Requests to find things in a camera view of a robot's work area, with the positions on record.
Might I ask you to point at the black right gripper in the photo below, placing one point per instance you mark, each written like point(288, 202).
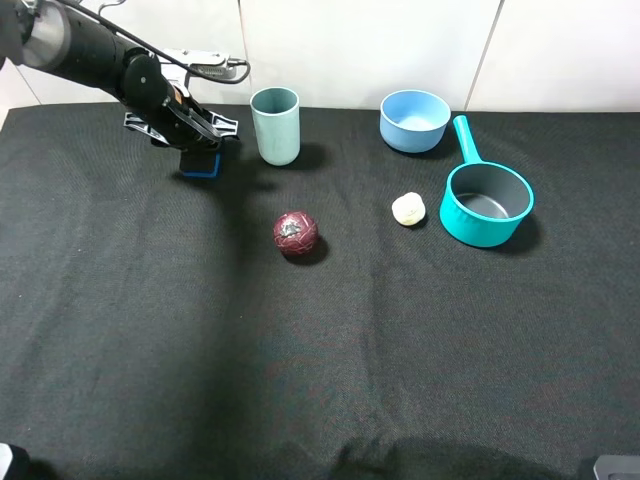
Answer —
point(181, 121)

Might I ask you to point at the black and blue sponge block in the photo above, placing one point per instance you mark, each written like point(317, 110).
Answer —
point(201, 163)

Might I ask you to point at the pale green cup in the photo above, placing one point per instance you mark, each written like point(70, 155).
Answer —
point(275, 113)

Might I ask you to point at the dark red ball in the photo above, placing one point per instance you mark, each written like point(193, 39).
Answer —
point(295, 233)

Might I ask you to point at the black tablecloth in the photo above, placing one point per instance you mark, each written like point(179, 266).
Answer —
point(151, 329)

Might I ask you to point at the light blue bowl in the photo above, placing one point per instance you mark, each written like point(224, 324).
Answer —
point(413, 121)

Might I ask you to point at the white garlic bulb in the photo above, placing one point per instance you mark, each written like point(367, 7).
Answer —
point(409, 209)

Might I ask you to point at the grey device at corner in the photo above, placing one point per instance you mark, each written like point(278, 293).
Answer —
point(617, 467)

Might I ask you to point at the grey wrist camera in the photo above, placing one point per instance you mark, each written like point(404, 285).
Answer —
point(213, 64)

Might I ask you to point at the teal saucepan with handle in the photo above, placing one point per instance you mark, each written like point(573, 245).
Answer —
point(483, 202)

